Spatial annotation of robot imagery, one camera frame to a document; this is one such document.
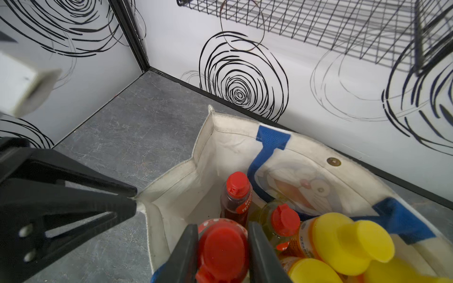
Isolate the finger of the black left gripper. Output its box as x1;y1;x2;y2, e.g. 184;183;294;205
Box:
1;179;138;283
1;137;138;198

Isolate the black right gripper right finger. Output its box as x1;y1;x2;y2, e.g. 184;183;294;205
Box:
248;222;291;283

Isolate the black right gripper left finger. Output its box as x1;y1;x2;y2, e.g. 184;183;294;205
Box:
153;224;199;283

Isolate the orange soap bottle yellow cap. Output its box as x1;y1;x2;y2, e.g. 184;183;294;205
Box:
357;258;452;283
284;212;395;276
280;257;342;283

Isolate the yellow-green soap bottle red cap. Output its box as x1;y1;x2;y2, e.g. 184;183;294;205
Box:
248;200;301;254

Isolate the green soap bottle red cap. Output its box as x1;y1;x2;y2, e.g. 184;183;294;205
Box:
195;218;250;283

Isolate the white bag with blue handles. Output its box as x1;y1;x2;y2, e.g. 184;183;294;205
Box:
138;109;453;278

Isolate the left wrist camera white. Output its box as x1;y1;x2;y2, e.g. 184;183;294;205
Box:
1;32;62;118

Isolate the black wire wall basket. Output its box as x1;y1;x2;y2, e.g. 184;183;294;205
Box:
178;1;453;76

